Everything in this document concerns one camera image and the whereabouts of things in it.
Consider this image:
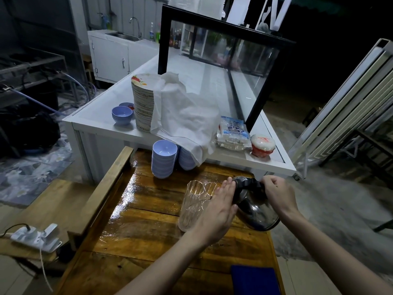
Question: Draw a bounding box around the steel faucet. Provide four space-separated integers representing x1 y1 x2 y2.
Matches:
129 17 143 40

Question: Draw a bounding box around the stack of patterned plates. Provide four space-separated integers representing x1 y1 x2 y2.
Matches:
131 73 162 133

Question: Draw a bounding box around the white folding gate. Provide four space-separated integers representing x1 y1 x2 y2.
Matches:
288 38 393 179

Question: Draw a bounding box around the white card stand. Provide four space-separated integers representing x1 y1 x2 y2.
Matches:
226 0 253 27

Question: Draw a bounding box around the metal stove stand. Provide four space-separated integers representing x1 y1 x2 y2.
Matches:
0 49 78 109

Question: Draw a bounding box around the white letter sign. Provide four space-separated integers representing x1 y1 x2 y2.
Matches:
256 0 294 33

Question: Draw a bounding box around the stack of blue bowls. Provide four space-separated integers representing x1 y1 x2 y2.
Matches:
151 139 178 179
178 146 198 172

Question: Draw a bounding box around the white counter cart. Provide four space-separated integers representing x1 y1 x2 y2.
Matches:
62 49 297 185

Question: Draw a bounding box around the floral floor mat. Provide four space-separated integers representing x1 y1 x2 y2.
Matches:
0 132 74 209

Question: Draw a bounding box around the blue hose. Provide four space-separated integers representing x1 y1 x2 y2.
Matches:
9 72 99 116

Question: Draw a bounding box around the person's left hand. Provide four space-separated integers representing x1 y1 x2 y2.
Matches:
192 177 239 246

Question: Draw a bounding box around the blue cleaning cloth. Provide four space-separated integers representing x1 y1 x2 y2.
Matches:
230 265 282 295

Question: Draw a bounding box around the steel kettle black handle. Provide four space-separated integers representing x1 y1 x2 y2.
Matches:
232 176 281 232

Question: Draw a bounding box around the white cloth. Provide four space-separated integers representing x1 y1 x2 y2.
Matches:
150 72 221 167

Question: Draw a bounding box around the person's right forearm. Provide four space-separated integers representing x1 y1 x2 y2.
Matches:
281 211 393 295

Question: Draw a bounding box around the glossy wooden table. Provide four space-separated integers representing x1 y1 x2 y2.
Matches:
54 149 286 295

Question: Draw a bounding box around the person's right hand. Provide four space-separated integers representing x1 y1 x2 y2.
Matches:
261 175 299 225

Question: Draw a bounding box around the black bag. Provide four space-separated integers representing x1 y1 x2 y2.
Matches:
0 107 61 158

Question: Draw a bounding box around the small blue bowl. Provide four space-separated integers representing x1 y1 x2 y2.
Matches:
111 106 133 126

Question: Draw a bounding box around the black cable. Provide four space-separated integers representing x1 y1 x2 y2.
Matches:
0 223 31 239

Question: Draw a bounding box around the low wooden bench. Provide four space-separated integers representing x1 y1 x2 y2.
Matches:
0 179 96 263

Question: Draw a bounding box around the white charger plug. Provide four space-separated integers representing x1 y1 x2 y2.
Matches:
43 223 59 241

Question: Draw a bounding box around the clear packet with blue label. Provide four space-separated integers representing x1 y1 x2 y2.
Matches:
215 116 252 151

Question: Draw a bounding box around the white sink cabinet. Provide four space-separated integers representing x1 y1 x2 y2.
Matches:
87 29 160 85

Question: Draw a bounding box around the light wooden rail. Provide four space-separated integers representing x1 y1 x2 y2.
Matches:
67 146 134 253

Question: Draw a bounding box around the white charger cable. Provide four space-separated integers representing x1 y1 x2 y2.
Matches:
39 248 54 293

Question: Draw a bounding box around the red bowl with white lid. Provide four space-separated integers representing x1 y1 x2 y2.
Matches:
250 134 276 159

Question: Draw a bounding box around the row of sauce bottles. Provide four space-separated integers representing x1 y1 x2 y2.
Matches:
149 22 183 50

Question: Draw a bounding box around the white power strip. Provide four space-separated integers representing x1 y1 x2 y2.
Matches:
10 223 62 254

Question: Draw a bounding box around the black framed glass case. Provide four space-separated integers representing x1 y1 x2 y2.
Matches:
157 4 296 133

